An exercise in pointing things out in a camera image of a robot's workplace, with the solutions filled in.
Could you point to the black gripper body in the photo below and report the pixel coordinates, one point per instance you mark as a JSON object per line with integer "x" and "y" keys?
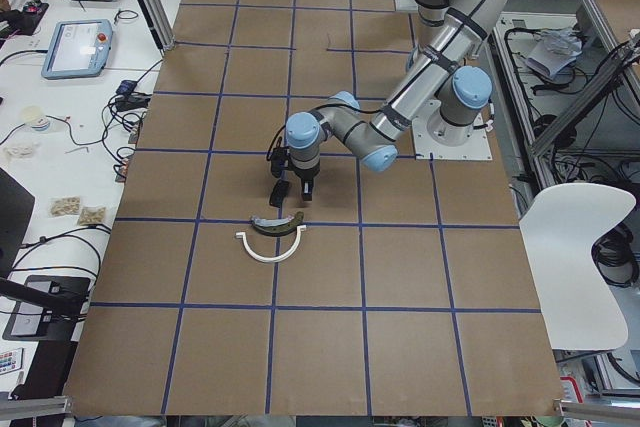
{"x": 305, "y": 176}

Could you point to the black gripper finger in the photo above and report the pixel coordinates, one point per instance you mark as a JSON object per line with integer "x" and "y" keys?
{"x": 307, "y": 188}
{"x": 279, "y": 193}

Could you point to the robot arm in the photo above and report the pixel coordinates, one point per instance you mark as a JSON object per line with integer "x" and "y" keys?
{"x": 449, "y": 29}

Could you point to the dark olive curved part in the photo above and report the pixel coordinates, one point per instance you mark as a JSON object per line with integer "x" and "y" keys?
{"x": 277, "y": 227}

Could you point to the blue plaid small pouch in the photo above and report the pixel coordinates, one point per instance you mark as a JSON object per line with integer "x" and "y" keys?
{"x": 126, "y": 87}

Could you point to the near blue teach pendant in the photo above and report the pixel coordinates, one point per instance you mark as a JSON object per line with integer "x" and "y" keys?
{"x": 78, "y": 49}

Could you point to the white plastic chair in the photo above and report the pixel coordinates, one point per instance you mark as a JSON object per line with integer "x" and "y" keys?
{"x": 559, "y": 230}

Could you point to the white curved plastic bracket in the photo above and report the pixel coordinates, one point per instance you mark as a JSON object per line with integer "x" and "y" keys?
{"x": 271, "y": 250}

